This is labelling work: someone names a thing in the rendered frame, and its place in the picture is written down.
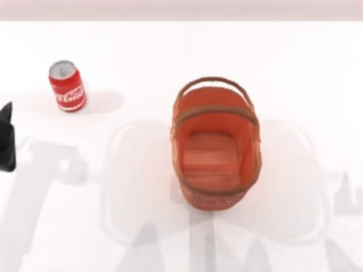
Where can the red cola can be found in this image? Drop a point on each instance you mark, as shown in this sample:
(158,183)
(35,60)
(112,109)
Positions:
(68,89)

